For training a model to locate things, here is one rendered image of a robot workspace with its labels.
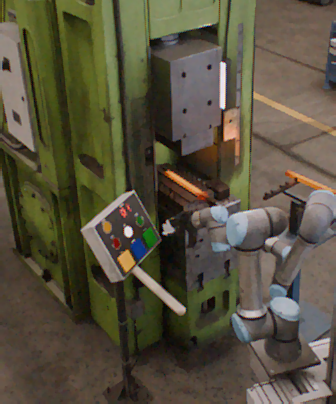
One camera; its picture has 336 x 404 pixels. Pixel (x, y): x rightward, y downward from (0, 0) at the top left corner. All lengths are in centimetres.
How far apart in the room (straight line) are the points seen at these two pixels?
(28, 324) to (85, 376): 59
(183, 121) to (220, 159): 54
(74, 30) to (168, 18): 48
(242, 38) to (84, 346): 199
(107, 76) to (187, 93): 39
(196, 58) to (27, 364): 201
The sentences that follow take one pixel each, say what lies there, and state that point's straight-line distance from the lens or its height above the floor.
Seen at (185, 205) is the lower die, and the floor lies 98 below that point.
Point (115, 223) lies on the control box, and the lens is 293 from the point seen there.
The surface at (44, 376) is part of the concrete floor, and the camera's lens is 391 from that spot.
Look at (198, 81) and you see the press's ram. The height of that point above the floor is 163.
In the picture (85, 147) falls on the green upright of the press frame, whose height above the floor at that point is 120.
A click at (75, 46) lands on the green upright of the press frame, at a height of 175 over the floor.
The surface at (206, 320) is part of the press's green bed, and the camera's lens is 389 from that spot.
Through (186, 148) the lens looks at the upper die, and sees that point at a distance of 319.
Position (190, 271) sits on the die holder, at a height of 60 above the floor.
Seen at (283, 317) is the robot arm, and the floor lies 103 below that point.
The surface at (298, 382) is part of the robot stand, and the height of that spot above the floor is 74.
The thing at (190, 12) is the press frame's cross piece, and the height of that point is 191.
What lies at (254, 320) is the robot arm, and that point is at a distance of 256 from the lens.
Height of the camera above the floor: 276
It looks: 30 degrees down
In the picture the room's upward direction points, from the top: 2 degrees counter-clockwise
